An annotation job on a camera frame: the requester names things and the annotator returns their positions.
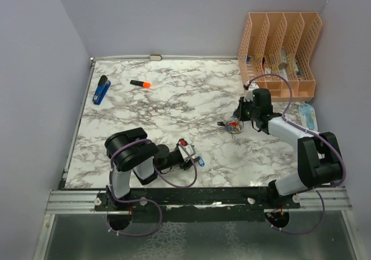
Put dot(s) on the blue packaged item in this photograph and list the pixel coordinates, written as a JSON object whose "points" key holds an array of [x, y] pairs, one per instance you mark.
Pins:
{"points": [[307, 116]]}

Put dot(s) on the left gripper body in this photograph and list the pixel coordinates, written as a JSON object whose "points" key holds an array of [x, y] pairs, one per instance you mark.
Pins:
{"points": [[184, 163]]}

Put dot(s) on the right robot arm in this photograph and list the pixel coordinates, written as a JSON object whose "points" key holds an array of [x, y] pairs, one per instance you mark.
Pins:
{"points": [[318, 155]]}

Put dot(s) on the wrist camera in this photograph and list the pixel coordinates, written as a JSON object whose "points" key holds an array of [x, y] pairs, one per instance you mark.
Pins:
{"points": [[186, 149], [249, 88]]}

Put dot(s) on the white edge clip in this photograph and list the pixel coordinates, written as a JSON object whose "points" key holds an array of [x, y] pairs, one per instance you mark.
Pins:
{"points": [[155, 57]]}

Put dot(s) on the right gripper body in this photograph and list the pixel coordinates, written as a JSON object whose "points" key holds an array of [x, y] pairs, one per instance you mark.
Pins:
{"points": [[247, 112]]}

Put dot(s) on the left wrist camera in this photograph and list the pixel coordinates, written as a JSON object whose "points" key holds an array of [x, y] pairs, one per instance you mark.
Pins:
{"points": [[186, 149]]}

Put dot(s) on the black mounting plate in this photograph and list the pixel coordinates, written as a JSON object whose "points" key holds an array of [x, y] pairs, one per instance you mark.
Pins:
{"points": [[147, 205]]}

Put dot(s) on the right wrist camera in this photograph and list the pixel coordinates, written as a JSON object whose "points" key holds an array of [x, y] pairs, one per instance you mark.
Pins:
{"points": [[249, 88]]}

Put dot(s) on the aluminium rail base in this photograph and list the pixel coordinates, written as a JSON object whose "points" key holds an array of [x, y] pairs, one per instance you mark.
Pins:
{"points": [[82, 202]]}

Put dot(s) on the blue tag key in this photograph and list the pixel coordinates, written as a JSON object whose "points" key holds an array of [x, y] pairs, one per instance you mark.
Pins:
{"points": [[199, 160]]}

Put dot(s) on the blue stapler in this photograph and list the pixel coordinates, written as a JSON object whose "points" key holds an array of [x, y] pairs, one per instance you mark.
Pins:
{"points": [[101, 90]]}

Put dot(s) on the keyring with key bunch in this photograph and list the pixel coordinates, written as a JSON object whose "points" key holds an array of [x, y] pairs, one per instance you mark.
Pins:
{"points": [[232, 126]]}

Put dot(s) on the orange black highlighter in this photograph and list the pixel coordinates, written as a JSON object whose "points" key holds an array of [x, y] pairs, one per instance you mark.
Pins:
{"points": [[143, 84]]}

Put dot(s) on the peach desk file organizer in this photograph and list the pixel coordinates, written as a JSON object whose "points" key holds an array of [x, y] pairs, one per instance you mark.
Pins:
{"points": [[276, 49]]}

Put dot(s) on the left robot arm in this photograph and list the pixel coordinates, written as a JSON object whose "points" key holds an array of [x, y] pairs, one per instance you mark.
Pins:
{"points": [[131, 152]]}

